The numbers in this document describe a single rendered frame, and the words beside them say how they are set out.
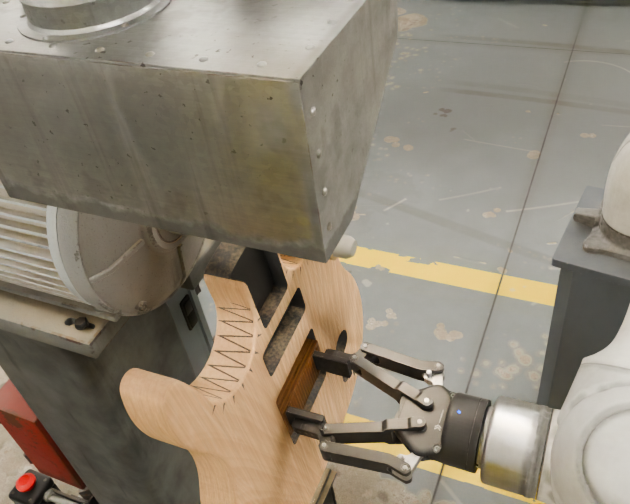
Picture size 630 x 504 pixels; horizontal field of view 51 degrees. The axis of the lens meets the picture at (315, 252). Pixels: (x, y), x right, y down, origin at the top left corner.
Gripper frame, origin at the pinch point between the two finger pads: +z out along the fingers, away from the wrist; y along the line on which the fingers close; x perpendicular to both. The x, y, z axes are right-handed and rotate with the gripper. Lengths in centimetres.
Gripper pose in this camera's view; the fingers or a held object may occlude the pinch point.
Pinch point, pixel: (305, 387)
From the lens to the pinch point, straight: 76.4
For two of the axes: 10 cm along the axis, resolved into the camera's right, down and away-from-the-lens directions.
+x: -1.7, -6.7, -7.2
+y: 3.8, -7.2, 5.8
